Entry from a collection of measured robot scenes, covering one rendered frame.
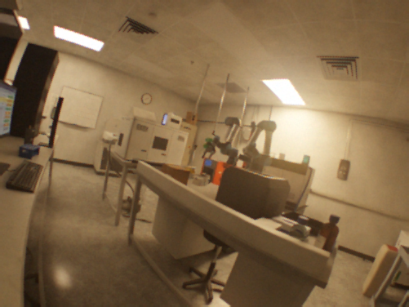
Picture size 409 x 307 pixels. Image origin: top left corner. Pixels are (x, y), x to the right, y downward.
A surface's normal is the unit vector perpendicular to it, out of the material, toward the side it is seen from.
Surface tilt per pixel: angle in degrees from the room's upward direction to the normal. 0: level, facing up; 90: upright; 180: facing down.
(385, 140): 90
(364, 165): 90
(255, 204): 90
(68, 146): 90
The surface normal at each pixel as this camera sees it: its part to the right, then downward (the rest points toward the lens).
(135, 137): 0.67, 0.19
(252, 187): -0.70, -0.17
